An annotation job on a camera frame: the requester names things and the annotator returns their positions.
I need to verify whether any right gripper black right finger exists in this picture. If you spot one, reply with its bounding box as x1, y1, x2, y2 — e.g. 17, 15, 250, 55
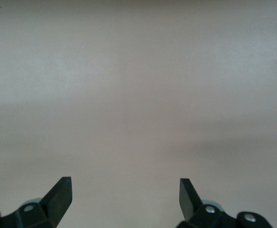
176, 178, 239, 228

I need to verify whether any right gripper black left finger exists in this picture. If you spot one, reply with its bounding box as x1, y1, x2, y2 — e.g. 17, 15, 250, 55
0, 177, 72, 228

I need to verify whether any brown table cover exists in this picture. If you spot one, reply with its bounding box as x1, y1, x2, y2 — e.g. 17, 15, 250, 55
0, 0, 277, 228

